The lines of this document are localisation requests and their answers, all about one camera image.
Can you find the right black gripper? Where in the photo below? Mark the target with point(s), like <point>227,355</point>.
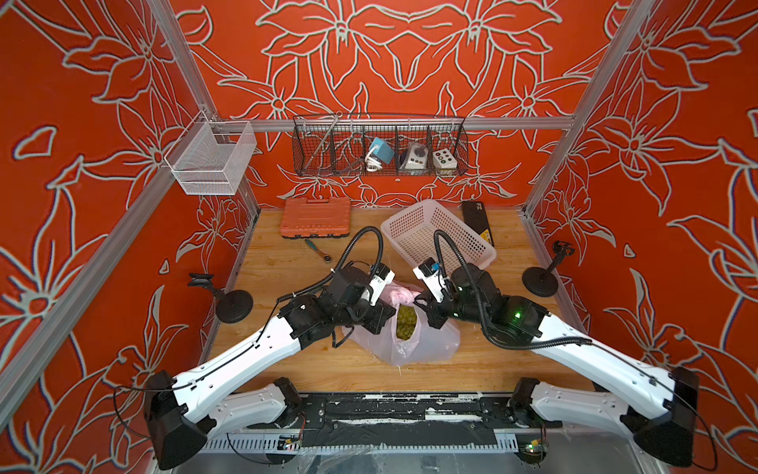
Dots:
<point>431,307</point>

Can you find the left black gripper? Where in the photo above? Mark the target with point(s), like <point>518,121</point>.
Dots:
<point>382,311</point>

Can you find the pineapple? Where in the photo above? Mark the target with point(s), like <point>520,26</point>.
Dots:
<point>407,320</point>

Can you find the pink plastic bag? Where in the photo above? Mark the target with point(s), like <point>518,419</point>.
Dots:
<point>427,345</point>

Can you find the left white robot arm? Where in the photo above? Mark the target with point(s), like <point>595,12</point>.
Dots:
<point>182,412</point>

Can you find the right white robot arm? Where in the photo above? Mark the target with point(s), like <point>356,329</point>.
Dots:
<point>656,408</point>

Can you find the black box yellow label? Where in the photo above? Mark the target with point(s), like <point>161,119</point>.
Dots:
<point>475,216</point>

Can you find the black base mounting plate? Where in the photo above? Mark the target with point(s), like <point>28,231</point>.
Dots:
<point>447,421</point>

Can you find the right black round stand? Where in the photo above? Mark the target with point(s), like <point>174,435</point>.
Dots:
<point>541,281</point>

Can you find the black round stand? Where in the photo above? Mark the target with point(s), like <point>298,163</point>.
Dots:
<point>541,281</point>
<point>231,307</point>

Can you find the orange plastic tool case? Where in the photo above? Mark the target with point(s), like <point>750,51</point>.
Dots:
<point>316,218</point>

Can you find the left black round stand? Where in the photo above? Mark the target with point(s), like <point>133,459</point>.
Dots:
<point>231,307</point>

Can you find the white button box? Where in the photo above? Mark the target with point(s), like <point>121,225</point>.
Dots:
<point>445,163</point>

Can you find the white device with knobs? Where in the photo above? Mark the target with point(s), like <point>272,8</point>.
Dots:
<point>414,159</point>

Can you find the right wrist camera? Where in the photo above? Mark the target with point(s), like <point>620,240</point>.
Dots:
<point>429,272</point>

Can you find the teal box with cable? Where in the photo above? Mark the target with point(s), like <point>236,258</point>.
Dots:
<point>379,156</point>

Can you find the black wire wall basket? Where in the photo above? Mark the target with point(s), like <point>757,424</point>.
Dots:
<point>351,145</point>

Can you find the clear wire wall basket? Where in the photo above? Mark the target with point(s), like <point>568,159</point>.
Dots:
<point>210,163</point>

